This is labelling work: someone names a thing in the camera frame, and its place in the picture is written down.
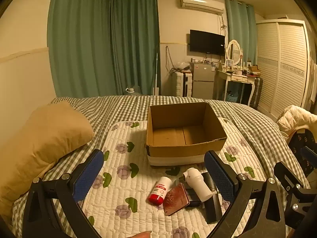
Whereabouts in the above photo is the dark grey UGREEN charger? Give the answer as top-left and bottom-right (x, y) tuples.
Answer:
(183, 171), (224, 225)

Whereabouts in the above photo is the white plug adapter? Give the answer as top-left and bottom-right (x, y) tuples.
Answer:
(183, 168), (213, 202)

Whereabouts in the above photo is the red patterned card case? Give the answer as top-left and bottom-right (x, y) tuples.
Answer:
(163, 183), (190, 216)

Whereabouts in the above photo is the white bottle red cap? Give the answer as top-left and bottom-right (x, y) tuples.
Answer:
(148, 176), (172, 206)

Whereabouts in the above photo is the person's left hand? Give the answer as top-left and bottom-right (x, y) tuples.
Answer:
(130, 230), (152, 238)

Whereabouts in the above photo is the tan pillow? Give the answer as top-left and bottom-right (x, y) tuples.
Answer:
(1, 101), (95, 219)

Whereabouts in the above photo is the floral quilted mat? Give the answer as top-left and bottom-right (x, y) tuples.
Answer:
(82, 117), (268, 237)

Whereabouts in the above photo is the green checked bedsheet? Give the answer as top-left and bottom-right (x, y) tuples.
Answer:
(11, 94), (312, 238)

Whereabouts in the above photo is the white puffer jacket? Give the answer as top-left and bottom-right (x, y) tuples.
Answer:
(276, 105), (317, 141)

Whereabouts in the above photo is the dark suitcase by wardrobe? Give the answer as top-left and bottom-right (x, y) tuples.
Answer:
(249, 77), (263, 110)

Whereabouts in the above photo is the open cardboard box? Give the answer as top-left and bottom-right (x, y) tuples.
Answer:
(146, 102), (227, 167)

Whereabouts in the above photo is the blue plastic basket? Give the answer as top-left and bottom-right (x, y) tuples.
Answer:
(225, 90), (239, 103)

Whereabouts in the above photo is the white dressing table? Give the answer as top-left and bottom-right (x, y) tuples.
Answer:
(215, 70), (255, 106)

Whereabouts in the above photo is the silver mini fridge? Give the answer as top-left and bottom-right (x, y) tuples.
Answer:
(191, 63), (216, 99)

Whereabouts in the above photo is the white louvered wardrobe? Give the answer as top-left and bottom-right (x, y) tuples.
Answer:
(257, 19), (310, 120)

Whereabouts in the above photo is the white suitcase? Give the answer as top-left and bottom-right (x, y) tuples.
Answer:
(172, 70), (192, 97)

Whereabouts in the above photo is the oval vanity mirror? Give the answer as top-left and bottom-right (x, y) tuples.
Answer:
(225, 39), (243, 66)

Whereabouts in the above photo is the green window curtain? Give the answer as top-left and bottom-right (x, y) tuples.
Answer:
(47, 0), (159, 98)

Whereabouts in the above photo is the green curtain by wardrobe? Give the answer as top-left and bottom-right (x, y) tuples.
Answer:
(225, 0), (257, 64)

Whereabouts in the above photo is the white air conditioner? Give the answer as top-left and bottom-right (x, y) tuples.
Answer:
(180, 0), (225, 14)

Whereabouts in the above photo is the black wall television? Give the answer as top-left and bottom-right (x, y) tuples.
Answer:
(190, 30), (225, 56)

